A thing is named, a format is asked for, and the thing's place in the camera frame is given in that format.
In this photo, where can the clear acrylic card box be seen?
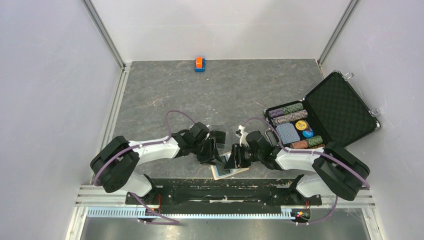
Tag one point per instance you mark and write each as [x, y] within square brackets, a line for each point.
[219, 128]

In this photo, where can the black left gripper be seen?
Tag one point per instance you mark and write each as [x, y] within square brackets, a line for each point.
[212, 154]

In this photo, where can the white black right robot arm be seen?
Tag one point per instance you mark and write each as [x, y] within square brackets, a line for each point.
[333, 169]

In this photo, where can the blue round chip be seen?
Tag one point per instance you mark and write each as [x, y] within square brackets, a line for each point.
[308, 133]

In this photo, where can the beige leather card holder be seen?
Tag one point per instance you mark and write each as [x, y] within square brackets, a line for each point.
[225, 157]

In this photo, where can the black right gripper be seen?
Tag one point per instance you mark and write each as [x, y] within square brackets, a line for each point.
[235, 160]

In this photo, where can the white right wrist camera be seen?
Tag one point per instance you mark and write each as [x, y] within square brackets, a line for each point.
[242, 135]

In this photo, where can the orange and blue toy car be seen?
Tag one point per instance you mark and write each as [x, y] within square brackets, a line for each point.
[200, 65]

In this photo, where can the white slotted cable duct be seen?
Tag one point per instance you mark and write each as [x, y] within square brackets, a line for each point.
[142, 213]

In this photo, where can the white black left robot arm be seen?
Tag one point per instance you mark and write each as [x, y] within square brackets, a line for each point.
[114, 165]

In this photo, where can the brown poker chip stack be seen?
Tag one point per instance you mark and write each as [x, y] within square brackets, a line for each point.
[307, 143]

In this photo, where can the purple poker chip stack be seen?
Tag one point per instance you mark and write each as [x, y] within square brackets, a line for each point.
[298, 115]

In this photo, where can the yellow dealer button chip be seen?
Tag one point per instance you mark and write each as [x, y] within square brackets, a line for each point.
[301, 125]

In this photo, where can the green blue poker chip stack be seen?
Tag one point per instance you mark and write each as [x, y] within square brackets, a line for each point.
[285, 110]

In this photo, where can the aluminium frame post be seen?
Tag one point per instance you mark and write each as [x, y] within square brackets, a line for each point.
[96, 18]
[341, 24]

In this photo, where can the black poker chip case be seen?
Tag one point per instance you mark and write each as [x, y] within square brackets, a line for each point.
[335, 111]

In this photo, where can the blue patterned playing card deck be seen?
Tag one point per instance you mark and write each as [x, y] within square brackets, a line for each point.
[287, 133]

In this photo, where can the aluminium frame post right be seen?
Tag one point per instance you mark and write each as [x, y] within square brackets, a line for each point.
[341, 24]

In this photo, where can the black and yellow credit cards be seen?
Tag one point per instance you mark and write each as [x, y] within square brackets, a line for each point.
[220, 138]

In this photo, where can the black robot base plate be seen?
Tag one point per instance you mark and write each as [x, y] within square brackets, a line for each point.
[225, 196]

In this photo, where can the aluminium frame post left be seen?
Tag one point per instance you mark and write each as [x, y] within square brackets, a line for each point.
[96, 18]

